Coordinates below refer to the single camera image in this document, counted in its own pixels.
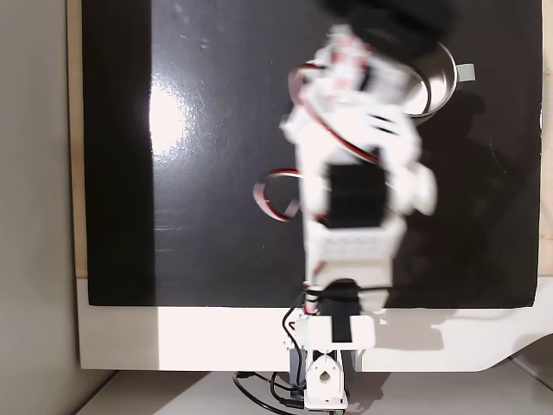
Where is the black power cable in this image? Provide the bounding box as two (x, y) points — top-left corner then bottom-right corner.
(232, 284), (392, 412)

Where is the shiny metal cup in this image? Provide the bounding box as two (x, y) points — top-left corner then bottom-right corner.
(404, 41), (460, 127)

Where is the light wooden board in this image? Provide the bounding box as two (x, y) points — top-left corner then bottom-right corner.
(65, 0), (90, 278)

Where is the red white black servo cable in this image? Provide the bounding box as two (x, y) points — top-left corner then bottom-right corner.
(251, 167), (306, 224)
(288, 62), (382, 164)

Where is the black table mat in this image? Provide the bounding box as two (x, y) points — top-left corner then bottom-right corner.
(80, 0), (543, 310)

